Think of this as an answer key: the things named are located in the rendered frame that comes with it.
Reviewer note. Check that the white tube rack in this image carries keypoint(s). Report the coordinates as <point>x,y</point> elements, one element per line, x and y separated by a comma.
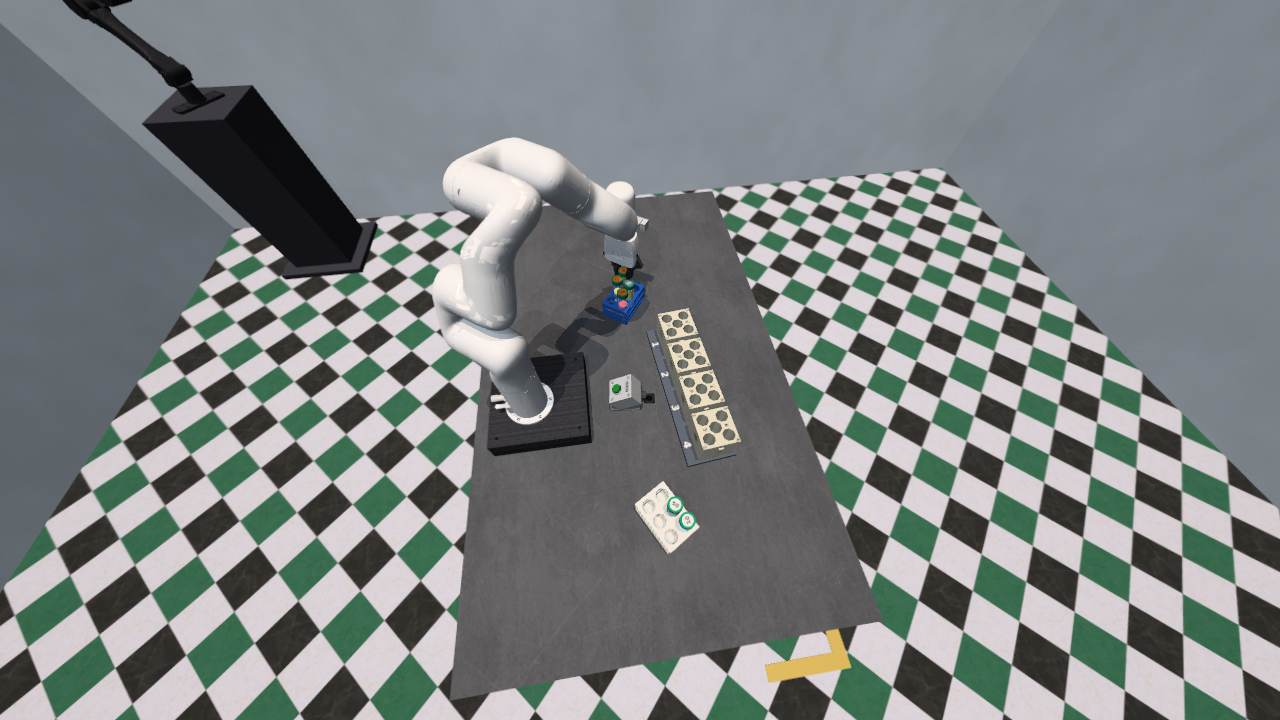
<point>671,532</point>

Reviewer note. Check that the blue tube rack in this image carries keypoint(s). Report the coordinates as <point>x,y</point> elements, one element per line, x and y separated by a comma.
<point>612,310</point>

